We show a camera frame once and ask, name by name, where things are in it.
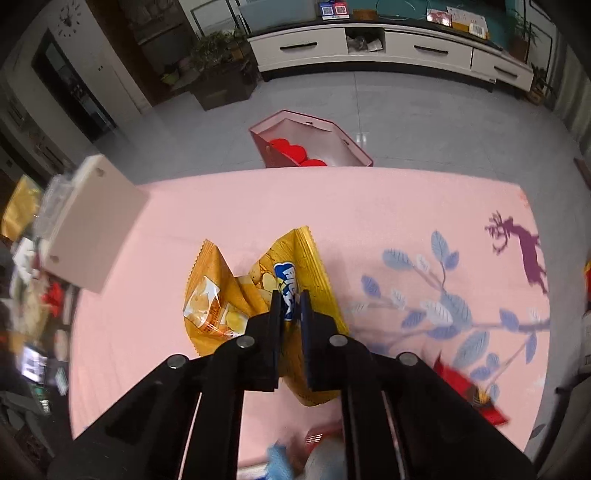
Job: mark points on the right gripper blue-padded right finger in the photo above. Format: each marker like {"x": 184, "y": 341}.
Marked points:
{"x": 401, "y": 419}

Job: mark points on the potted green plant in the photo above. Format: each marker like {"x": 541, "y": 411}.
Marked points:
{"x": 226, "y": 69}

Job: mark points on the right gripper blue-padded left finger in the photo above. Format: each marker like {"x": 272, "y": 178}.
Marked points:
{"x": 182, "y": 420}

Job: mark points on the white paper cup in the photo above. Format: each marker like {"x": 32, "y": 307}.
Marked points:
{"x": 327, "y": 461}

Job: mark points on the white rectangular box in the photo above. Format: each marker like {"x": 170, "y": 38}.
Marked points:
{"x": 92, "y": 225}

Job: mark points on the white tv cabinet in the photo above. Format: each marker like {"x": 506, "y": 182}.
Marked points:
{"x": 349, "y": 43}

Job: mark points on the pink patterned tablecloth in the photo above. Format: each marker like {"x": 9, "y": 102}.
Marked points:
{"x": 439, "y": 264}

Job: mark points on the light blue crumpled wrapper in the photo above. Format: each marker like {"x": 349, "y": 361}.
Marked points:
{"x": 278, "y": 465}

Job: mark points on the red snack wrapper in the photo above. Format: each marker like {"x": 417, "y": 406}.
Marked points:
{"x": 477, "y": 397}

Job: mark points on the pink hexagonal box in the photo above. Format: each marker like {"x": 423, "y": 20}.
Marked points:
{"x": 292, "y": 139}

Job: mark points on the yellow chip bag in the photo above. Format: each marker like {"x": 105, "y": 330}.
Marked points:
{"x": 217, "y": 304}

